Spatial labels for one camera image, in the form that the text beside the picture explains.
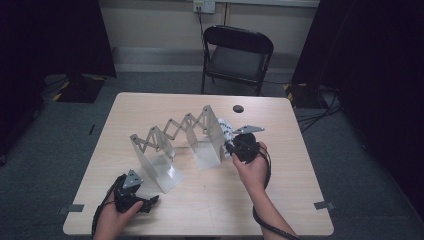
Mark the black stand base yellow stripes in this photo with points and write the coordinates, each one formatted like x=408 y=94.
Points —
x=80 y=88
x=301 y=96

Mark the white expandable metal book rack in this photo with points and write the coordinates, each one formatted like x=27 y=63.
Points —
x=160 y=170

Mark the white wall socket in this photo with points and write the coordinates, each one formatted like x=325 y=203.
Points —
x=204 y=6

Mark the white cloth with black print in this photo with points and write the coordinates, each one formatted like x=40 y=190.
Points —
x=227 y=130

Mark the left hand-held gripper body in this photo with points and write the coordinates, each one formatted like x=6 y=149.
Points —
x=130 y=186

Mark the black round table grommet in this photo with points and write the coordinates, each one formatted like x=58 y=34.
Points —
x=238 y=109

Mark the black curtain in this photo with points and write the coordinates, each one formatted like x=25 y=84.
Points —
x=50 y=50
x=373 y=66

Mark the black folding chair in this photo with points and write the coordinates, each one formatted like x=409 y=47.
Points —
x=236 y=63

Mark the grey tape strip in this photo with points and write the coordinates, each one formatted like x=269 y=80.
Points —
x=71 y=209
x=324 y=205

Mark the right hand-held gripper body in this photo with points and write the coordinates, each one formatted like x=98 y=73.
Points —
x=246 y=148

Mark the beige wall conduit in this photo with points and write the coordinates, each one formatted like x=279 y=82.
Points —
x=227 y=13

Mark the person's right hand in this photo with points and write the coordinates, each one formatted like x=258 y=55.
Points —
x=255 y=176

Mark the person's left hand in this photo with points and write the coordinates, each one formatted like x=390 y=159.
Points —
x=113 y=225

